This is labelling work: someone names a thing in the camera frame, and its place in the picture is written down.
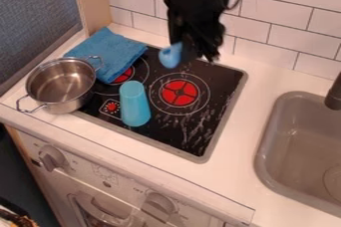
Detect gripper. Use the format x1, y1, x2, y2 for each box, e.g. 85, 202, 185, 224
162, 0, 237, 64

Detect blue spoon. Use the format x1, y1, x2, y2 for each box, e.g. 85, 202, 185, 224
157, 41, 185, 70

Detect blue cloth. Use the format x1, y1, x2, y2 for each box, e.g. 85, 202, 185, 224
62, 26, 150, 85

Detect toy stove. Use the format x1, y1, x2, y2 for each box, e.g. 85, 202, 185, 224
72, 45, 249, 164

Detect blue cup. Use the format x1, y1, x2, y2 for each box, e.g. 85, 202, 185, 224
117, 80, 154, 128

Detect silver pot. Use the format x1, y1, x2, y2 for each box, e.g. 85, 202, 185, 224
14, 55, 105, 115

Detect tap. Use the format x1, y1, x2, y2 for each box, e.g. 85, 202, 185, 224
323, 71, 341, 112

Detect toy sink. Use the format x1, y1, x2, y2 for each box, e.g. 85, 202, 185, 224
252, 91, 341, 219

